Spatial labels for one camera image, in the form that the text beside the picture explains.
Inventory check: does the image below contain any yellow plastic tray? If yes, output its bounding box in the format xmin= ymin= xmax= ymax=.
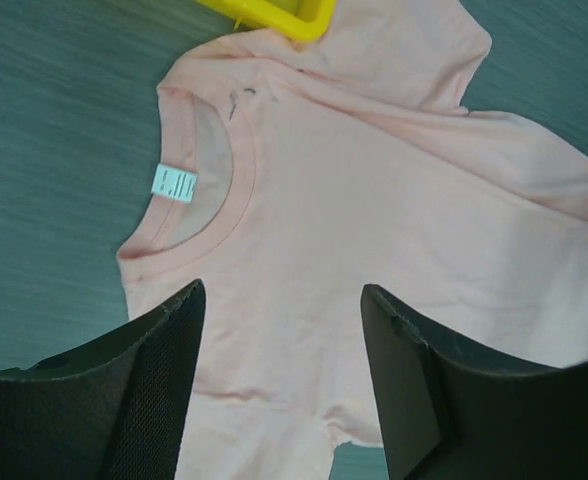
xmin=199 ymin=0 xmax=337 ymax=42

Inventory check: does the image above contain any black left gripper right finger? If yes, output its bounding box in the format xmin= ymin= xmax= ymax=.
xmin=361 ymin=285 xmax=588 ymax=479

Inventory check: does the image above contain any pink t shirt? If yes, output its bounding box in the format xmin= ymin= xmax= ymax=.
xmin=117 ymin=1 xmax=588 ymax=479

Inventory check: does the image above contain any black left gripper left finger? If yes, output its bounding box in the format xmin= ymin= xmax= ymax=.
xmin=0 ymin=280 xmax=206 ymax=479

